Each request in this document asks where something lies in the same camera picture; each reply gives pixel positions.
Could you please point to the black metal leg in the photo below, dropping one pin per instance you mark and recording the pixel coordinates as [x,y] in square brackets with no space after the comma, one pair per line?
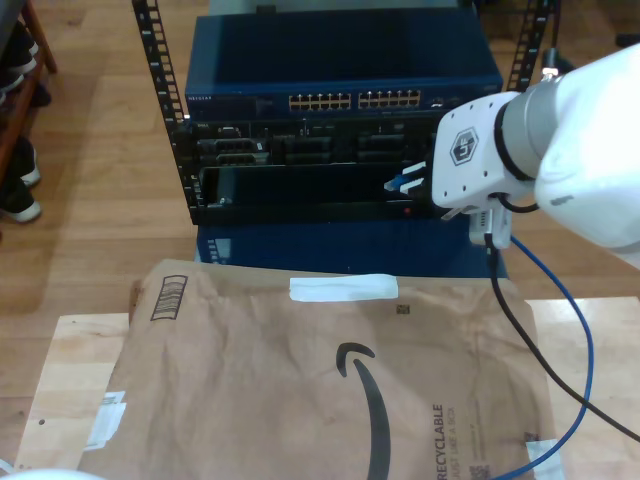
[553,22]

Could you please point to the blue base box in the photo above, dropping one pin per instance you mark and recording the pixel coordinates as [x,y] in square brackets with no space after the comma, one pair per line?
[350,245]

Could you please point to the white tape with label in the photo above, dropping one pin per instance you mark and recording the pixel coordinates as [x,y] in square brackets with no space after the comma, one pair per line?
[107,425]

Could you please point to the blue network switch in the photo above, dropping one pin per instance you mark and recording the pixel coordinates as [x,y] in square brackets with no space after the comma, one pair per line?
[350,50]

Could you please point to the black rack frame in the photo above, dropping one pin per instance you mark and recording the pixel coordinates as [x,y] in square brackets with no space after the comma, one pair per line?
[160,60]

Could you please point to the black rack server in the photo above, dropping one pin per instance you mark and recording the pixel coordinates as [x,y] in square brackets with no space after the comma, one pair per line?
[310,145]

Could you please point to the long white tape strip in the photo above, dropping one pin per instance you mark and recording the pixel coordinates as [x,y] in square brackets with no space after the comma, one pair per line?
[345,289]

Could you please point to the brown wooden chair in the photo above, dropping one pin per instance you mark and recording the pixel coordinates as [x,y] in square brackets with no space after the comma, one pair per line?
[45,46]

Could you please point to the person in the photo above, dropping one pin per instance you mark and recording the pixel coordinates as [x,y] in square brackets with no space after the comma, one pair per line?
[20,200]

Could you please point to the brown packing paper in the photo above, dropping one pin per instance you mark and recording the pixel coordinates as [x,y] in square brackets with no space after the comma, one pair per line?
[250,425]

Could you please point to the white tape patch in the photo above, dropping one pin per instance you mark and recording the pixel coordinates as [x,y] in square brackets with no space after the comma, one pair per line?
[542,462]

